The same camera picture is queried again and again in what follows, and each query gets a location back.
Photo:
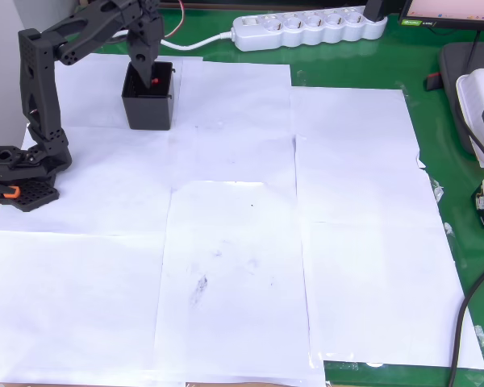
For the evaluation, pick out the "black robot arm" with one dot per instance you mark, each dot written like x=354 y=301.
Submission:
x=36 y=80

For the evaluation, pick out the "red black usb stick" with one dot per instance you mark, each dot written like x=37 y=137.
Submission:
x=432 y=81

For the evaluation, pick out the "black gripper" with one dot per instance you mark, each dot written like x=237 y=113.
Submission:
x=142 y=52

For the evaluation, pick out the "computer monitor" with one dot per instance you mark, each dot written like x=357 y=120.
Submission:
x=451 y=12

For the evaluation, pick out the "orange black clamp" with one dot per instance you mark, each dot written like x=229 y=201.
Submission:
x=4 y=190

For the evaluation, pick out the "dark grey pad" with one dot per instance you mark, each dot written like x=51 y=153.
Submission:
x=451 y=80

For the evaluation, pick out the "white power strip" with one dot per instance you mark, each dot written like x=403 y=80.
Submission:
x=306 y=30

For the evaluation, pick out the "white plastic container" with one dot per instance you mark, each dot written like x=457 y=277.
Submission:
x=472 y=92

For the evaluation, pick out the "black plug adapter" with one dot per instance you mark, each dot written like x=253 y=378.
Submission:
x=375 y=10

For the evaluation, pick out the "black square plastic cup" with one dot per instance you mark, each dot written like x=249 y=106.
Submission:
x=149 y=113

